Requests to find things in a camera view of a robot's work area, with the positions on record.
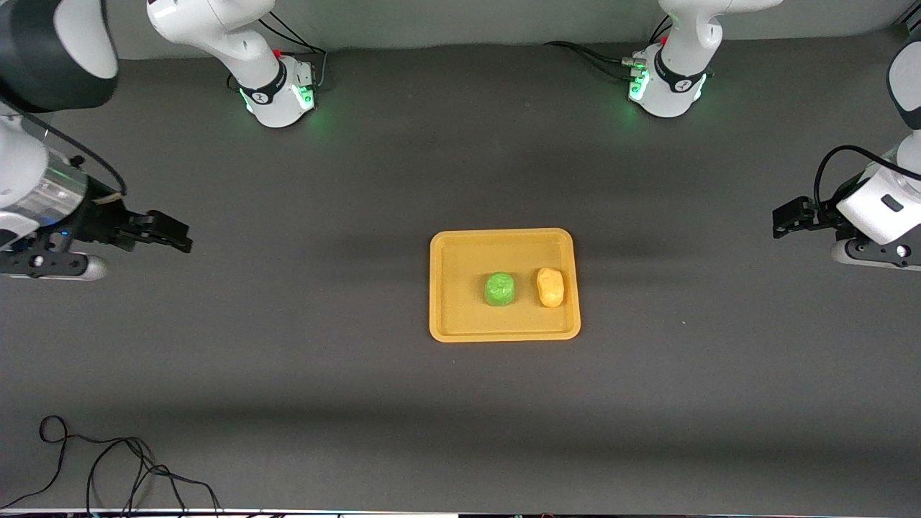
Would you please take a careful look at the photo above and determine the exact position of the black right arm base cable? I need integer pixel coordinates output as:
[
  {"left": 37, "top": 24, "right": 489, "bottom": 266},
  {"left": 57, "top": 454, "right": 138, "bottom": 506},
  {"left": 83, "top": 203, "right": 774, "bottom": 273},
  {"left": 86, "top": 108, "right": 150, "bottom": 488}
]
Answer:
[{"left": 227, "top": 13, "right": 329, "bottom": 93}]

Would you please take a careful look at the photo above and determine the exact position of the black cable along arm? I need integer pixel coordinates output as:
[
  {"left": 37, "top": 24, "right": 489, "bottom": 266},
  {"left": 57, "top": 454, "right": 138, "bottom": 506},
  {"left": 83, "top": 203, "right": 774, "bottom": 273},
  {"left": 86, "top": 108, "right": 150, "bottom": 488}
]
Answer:
[
  {"left": 14, "top": 112, "right": 129, "bottom": 199},
  {"left": 813, "top": 144, "right": 921, "bottom": 217}
]

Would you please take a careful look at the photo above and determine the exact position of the black arm base cable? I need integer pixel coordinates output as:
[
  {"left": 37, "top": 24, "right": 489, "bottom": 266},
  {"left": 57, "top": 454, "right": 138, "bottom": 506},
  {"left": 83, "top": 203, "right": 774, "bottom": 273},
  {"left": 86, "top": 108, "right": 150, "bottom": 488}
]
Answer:
[
  {"left": 227, "top": 13, "right": 329, "bottom": 93},
  {"left": 543, "top": 16, "right": 673, "bottom": 81}
]

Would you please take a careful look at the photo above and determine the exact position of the orange rectangular tray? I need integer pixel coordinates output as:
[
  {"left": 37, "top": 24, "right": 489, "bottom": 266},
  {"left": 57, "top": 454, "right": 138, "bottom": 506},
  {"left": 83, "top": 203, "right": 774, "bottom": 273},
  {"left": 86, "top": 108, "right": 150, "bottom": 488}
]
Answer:
[{"left": 430, "top": 228, "right": 581, "bottom": 342}]

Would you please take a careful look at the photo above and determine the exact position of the green ball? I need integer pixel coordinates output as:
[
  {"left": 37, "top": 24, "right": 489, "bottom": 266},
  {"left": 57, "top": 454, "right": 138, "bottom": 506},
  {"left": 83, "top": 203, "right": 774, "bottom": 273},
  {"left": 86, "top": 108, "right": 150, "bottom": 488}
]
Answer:
[{"left": 484, "top": 271, "right": 517, "bottom": 307}]

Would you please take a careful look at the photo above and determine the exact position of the black cable along right arm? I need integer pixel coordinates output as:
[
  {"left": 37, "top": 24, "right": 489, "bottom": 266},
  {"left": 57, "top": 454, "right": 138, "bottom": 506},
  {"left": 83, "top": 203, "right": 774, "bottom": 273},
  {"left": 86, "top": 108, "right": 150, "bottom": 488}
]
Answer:
[{"left": 14, "top": 112, "right": 129, "bottom": 199}]

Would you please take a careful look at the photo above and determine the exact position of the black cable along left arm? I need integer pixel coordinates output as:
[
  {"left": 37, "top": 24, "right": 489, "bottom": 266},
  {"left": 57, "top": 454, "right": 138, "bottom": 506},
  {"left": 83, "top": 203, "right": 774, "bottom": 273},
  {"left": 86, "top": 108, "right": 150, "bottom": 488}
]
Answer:
[{"left": 813, "top": 144, "right": 921, "bottom": 217}]

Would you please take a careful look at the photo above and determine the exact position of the black left arm base cable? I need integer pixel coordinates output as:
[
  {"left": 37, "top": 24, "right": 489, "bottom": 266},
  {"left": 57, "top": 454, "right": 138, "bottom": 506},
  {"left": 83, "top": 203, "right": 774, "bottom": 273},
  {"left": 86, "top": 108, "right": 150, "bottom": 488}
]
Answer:
[{"left": 543, "top": 16, "right": 673, "bottom": 81}]

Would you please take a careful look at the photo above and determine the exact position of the yellow potato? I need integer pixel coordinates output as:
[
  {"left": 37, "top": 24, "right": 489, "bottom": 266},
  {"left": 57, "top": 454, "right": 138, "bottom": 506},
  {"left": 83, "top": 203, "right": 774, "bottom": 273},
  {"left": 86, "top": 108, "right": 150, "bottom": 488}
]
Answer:
[{"left": 536, "top": 268, "right": 566, "bottom": 308}]

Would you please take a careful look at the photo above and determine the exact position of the thin black loose cable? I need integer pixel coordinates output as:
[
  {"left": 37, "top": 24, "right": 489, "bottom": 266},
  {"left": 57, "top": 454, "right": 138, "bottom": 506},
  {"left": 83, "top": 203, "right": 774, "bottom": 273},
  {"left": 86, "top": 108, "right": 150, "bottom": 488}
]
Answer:
[{"left": 0, "top": 415, "right": 222, "bottom": 516}]

